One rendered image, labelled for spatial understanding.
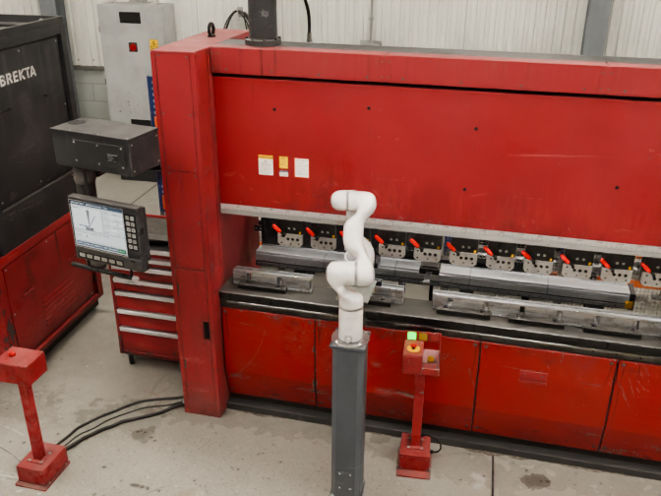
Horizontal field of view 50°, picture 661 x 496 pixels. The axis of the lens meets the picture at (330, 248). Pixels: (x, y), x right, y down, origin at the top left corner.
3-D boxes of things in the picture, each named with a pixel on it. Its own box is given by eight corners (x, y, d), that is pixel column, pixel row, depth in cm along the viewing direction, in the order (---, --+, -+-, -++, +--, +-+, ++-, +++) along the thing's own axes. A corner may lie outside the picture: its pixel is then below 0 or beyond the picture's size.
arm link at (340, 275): (363, 312, 346) (364, 268, 336) (325, 311, 347) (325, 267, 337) (363, 300, 357) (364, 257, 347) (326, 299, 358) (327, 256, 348)
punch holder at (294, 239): (277, 245, 420) (276, 218, 413) (282, 239, 427) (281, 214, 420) (302, 247, 417) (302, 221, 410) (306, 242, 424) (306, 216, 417)
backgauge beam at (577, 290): (255, 266, 462) (254, 251, 457) (262, 256, 474) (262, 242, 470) (632, 310, 411) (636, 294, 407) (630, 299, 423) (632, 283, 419)
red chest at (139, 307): (121, 368, 509) (102, 240, 467) (153, 333, 553) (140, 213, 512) (186, 379, 498) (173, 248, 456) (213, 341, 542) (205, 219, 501)
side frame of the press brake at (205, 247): (184, 412, 464) (149, 49, 368) (232, 343, 539) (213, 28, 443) (220, 418, 458) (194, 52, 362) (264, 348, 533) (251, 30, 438)
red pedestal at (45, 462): (14, 485, 403) (-15, 361, 369) (40, 456, 425) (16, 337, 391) (45, 492, 399) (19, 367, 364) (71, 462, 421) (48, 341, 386)
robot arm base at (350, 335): (366, 350, 349) (367, 317, 342) (328, 345, 353) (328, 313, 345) (372, 331, 366) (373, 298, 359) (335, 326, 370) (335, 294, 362)
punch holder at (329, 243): (310, 248, 415) (310, 222, 409) (314, 242, 423) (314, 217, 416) (335, 251, 412) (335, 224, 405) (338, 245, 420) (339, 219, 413)
